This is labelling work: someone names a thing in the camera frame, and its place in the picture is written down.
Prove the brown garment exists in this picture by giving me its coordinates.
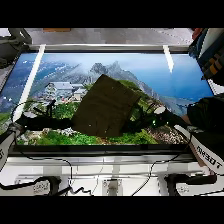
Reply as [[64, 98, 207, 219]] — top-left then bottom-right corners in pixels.
[[71, 73, 142, 139]]

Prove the silver frame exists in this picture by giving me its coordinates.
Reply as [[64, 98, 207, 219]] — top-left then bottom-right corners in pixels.
[[0, 145, 224, 197]]

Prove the black cable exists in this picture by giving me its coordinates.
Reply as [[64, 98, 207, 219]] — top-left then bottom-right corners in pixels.
[[10, 100, 75, 196], [131, 132, 194, 197]]

